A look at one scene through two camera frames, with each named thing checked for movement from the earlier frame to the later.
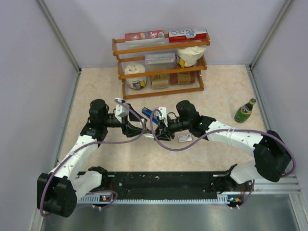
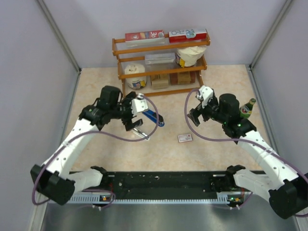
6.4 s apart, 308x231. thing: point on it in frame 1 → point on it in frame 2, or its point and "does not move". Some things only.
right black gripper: (162, 131) → (203, 111)
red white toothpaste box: (187, 35) does not move
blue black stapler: (147, 112) does not move
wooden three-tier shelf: (162, 65) does not move
